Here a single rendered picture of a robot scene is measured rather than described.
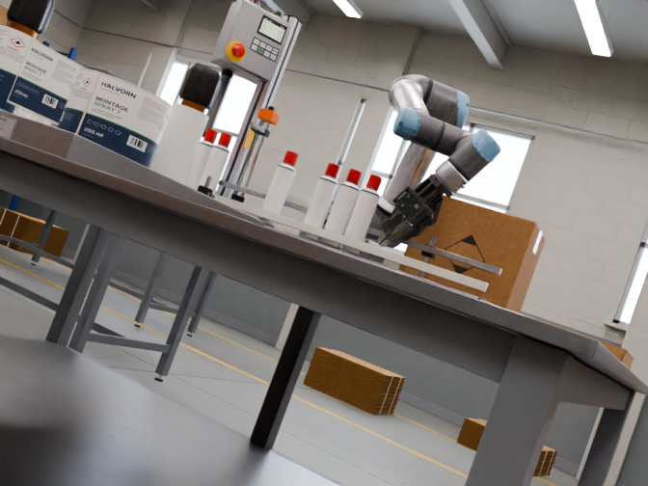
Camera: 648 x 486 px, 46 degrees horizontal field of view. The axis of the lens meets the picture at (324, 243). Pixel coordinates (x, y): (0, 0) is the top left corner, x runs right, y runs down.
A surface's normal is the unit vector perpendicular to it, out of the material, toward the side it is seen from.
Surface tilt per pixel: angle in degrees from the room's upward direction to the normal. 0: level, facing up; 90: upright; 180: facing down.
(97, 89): 90
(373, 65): 90
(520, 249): 90
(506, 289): 90
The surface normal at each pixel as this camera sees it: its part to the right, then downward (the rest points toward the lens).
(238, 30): 0.45, 0.12
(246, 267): -0.41, -0.20
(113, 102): 0.20, 0.02
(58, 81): 0.79, 0.26
